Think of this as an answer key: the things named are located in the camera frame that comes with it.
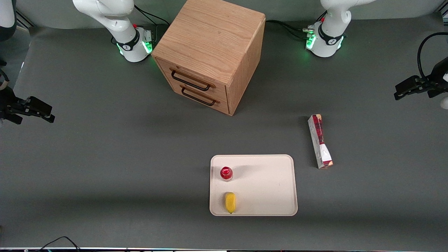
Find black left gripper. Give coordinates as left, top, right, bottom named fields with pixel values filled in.
left=394, top=58, right=448, bottom=101

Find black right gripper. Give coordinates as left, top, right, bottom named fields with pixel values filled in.
left=0, top=86, right=56, bottom=125

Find red cookie box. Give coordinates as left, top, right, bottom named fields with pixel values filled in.
left=307, top=114, right=334, bottom=169

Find beige plastic tray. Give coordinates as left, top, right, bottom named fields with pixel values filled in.
left=209, top=154, right=298, bottom=216

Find wooden two-drawer cabinet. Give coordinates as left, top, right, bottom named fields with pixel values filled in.
left=151, top=0, right=266, bottom=116

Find yellow lemon toy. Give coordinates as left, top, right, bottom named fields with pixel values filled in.
left=224, top=192, right=237, bottom=214

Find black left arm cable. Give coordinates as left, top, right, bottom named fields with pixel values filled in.
left=417, top=32, right=448, bottom=79

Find thin black table-edge cable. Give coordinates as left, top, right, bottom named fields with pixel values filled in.
left=35, top=236, right=82, bottom=252

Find black left base cables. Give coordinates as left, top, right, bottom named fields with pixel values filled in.
left=265, top=10, right=328, bottom=41

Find black base cables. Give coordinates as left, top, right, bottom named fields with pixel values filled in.
left=265, top=10, right=328, bottom=41
left=111, top=5, right=170, bottom=46

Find black right base cables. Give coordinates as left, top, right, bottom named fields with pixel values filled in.
left=111, top=5, right=170, bottom=46

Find black drawer handle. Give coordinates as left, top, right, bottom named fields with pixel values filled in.
left=181, top=86, right=217, bottom=107
left=170, top=69, right=212, bottom=92

